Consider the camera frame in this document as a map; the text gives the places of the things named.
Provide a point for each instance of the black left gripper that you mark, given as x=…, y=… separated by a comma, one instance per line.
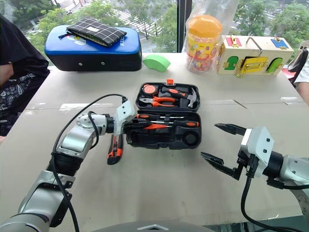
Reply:
x=126, y=129

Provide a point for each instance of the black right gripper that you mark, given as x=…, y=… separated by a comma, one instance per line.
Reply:
x=246, y=166

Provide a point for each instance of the black orange screwdriver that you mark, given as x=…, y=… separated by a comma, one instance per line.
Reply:
x=190, y=124
x=152, y=126
x=144, y=116

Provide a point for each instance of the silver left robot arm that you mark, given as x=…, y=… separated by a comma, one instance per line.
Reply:
x=72, y=137

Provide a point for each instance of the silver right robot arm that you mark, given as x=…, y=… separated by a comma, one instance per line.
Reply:
x=294, y=169

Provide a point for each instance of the black plastic tool case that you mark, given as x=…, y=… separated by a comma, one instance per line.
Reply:
x=169, y=142

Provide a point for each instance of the blue black padded case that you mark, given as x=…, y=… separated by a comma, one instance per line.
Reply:
x=96, y=58

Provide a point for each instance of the orange black utility knife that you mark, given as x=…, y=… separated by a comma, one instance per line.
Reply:
x=116, y=152

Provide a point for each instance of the orange black tape measure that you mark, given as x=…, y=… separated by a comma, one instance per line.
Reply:
x=149, y=89

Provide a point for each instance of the black orange claw hammer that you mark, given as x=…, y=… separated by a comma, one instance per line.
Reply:
x=173, y=92

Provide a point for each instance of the green foam block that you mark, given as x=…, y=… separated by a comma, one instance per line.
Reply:
x=157, y=63

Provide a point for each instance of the red object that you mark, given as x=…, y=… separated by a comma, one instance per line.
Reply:
x=287, y=72

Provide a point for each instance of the wooden lock puzzle box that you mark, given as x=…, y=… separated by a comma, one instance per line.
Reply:
x=256, y=50

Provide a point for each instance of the grey rounded robot torso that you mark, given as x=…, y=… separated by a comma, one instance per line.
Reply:
x=116, y=228

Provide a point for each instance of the orange lidded toy jar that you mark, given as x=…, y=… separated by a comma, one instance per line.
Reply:
x=204, y=43

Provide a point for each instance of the black white grid pouch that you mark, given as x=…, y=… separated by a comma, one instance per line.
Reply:
x=96, y=30

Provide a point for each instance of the black bag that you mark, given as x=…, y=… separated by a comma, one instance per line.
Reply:
x=295, y=65

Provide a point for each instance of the person in white shirt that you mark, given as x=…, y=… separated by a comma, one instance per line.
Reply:
x=304, y=72

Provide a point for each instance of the clear plastic bag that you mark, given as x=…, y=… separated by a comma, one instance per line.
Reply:
x=229, y=14

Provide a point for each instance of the person in black clothes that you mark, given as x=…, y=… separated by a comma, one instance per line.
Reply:
x=19, y=60

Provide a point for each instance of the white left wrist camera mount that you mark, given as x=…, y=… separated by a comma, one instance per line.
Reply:
x=124, y=113

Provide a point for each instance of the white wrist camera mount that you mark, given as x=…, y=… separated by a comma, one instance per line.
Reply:
x=259, y=142
x=124, y=113

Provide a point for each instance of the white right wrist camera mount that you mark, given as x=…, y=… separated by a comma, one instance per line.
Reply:
x=259, y=142

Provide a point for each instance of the dark window frame post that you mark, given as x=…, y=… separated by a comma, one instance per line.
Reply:
x=184, y=24

